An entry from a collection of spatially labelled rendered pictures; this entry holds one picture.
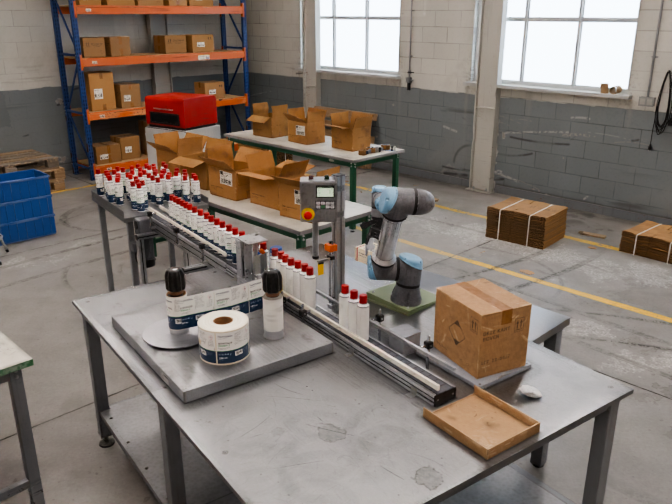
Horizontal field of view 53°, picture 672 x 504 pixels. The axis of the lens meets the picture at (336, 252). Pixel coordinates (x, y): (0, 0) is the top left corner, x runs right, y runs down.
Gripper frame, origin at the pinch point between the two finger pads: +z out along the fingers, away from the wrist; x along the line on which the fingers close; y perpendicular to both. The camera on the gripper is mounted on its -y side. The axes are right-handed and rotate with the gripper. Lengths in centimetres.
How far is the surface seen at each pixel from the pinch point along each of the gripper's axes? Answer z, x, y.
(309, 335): 12, -72, 29
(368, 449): 16, -108, 96
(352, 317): 3, -61, 43
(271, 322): 4, -86, 21
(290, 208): 18, 58, -132
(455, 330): 0, -43, 83
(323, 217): -31, -46, 10
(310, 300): 7, -55, 11
